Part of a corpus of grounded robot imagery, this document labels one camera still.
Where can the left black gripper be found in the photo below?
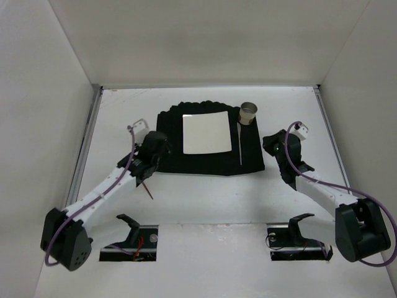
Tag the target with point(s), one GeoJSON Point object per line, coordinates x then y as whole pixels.
{"type": "Point", "coordinates": [148, 169]}

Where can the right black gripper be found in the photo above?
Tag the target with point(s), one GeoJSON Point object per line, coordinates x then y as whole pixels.
{"type": "Point", "coordinates": [272, 143]}

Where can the silver knife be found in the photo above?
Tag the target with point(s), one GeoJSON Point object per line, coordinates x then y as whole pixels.
{"type": "Point", "coordinates": [239, 143]}

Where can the copper fork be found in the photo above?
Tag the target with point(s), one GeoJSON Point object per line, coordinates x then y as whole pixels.
{"type": "Point", "coordinates": [147, 190]}

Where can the metal cup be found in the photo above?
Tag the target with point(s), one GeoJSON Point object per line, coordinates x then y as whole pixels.
{"type": "Point", "coordinates": [247, 113]}

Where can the white square plate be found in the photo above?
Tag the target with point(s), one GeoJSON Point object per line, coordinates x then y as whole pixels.
{"type": "Point", "coordinates": [204, 134]}

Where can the black cloth placemat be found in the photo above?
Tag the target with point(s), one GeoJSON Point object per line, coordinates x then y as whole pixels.
{"type": "Point", "coordinates": [218, 164]}

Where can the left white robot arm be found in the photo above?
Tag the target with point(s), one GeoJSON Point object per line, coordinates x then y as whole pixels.
{"type": "Point", "coordinates": [71, 234]}

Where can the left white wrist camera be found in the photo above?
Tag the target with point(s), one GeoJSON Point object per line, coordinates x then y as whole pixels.
{"type": "Point", "coordinates": [140, 130]}

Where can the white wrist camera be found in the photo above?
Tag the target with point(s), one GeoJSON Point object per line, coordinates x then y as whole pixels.
{"type": "Point", "coordinates": [140, 130]}
{"type": "Point", "coordinates": [301, 131]}

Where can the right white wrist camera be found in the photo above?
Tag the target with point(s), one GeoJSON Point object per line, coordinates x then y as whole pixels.
{"type": "Point", "coordinates": [301, 131]}

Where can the right aluminium frame rail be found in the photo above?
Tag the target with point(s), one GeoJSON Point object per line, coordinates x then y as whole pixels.
{"type": "Point", "coordinates": [317, 92]}

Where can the aluminium frame rail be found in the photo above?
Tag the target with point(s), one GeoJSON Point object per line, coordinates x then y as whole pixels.
{"type": "Point", "coordinates": [317, 92]}
{"type": "Point", "coordinates": [78, 173]}

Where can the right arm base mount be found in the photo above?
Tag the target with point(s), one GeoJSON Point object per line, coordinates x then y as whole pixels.
{"type": "Point", "coordinates": [286, 243]}

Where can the left aluminium frame rail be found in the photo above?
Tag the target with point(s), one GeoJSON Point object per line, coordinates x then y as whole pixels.
{"type": "Point", "coordinates": [78, 173]}

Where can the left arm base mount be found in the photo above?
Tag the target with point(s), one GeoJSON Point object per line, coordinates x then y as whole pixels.
{"type": "Point", "coordinates": [138, 243]}

